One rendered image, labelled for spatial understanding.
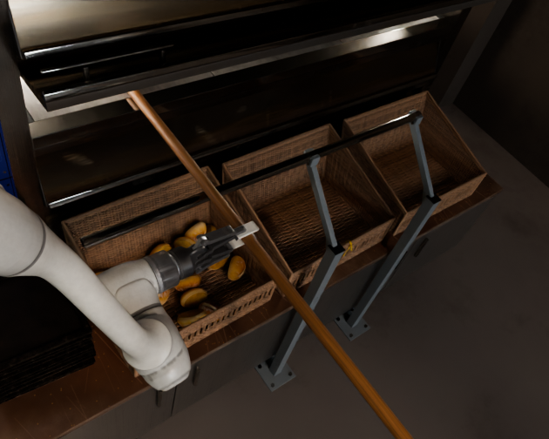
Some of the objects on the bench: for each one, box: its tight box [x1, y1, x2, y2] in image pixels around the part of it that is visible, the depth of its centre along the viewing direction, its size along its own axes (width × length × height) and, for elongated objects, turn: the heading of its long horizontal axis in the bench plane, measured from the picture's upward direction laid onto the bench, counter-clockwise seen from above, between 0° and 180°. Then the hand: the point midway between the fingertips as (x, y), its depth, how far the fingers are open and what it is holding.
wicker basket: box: [61, 165, 276, 377], centre depth 183 cm, size 49×56×28 cm
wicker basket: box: [221, 123, 396, 297], centre depth 213 cm, size 49×56×28 cm
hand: (243, 234), depth 136 cm, fingers closed on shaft, 3 cm apart
